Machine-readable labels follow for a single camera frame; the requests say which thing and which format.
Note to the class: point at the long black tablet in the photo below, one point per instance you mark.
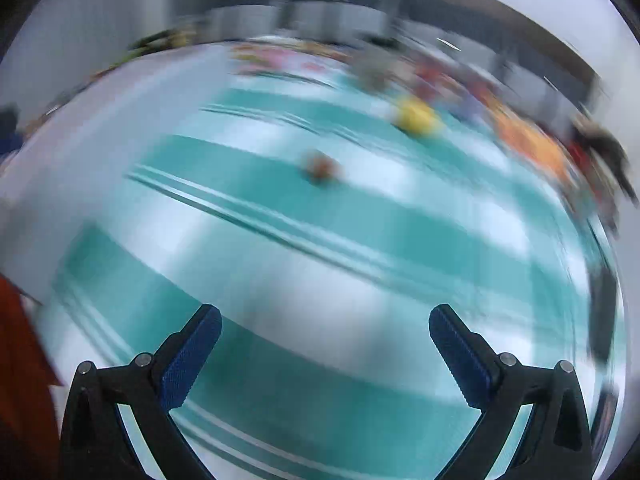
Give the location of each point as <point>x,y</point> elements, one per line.
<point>602,315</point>

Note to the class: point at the yellow-green apple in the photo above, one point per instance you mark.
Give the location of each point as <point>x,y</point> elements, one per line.
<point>416,116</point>

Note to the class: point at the orange book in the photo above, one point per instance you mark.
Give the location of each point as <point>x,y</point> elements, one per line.
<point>532,147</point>

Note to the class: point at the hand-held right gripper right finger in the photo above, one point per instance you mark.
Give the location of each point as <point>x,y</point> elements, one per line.
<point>457,350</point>

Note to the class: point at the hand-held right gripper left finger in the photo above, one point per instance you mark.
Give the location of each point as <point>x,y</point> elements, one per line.
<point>192,350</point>

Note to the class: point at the large tangerine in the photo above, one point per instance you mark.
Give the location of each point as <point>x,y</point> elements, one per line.
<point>321,166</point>

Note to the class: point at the orange cloth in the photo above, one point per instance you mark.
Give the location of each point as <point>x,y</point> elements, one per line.
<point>25,360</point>

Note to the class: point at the green plaid blanket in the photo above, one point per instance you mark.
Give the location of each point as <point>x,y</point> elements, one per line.
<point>320,260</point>

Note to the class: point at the pink floral packet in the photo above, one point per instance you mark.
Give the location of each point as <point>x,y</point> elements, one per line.
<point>257,56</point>

